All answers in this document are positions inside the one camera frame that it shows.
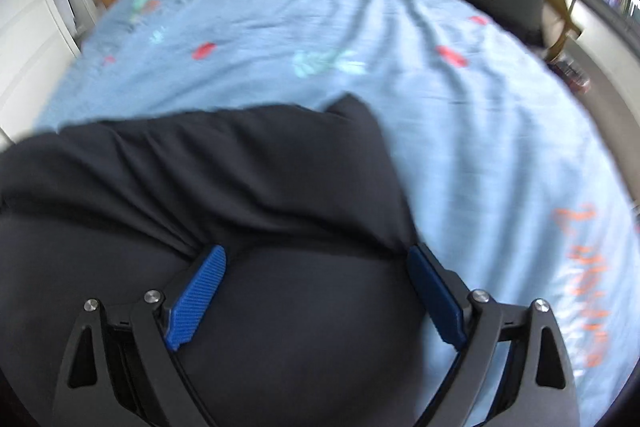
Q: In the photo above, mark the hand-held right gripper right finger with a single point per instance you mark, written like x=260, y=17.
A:
x=434, y=294

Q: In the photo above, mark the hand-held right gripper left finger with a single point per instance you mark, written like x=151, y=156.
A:
x=197, y=294

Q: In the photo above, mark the black puffer jacket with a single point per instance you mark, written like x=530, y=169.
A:
x=240, y=187

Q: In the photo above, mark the blue printed bed cover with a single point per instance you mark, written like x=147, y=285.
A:
x=380, y=72

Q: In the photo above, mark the white wardrobe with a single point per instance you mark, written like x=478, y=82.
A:
x=30, y=42

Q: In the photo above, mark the wooden chair frame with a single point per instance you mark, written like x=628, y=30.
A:
x=562, y=19

